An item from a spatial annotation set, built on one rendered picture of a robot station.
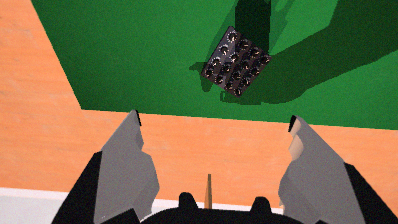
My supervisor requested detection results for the dark grey knob box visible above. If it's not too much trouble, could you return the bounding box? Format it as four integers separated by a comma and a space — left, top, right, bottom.
201, 26, 272, 98

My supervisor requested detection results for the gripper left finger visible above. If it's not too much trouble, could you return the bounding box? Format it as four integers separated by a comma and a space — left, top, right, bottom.
51, 110, 160, 224

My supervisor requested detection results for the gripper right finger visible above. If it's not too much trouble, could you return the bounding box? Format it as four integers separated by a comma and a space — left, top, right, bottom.
278, 115, 398, 224

